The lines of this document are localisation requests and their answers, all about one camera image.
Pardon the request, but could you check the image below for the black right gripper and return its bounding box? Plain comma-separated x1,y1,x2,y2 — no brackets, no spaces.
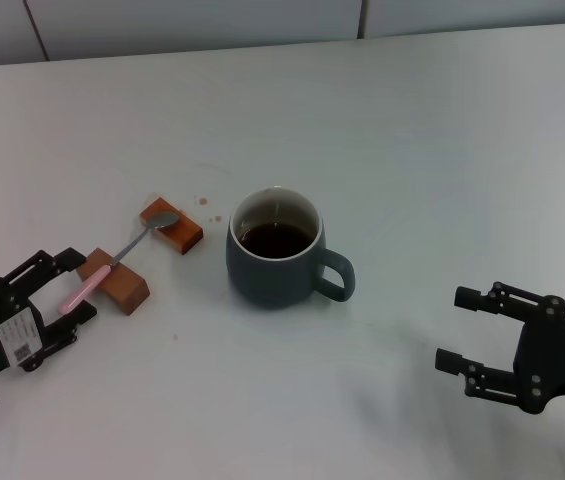
434,282,565,415

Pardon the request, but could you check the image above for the pink handled metal spoon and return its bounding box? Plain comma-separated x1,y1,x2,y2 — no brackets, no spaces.
58,210,181,316

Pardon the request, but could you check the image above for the grey ceramic coffee cup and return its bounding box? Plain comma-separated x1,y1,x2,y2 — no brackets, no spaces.
225,185,357,310

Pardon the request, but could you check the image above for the matte brown wooden block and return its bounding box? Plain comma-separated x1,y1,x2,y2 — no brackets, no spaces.
76,247,151,317

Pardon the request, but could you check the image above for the glossy brown wooden block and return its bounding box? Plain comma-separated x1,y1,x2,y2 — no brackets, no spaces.
138,197,204,256

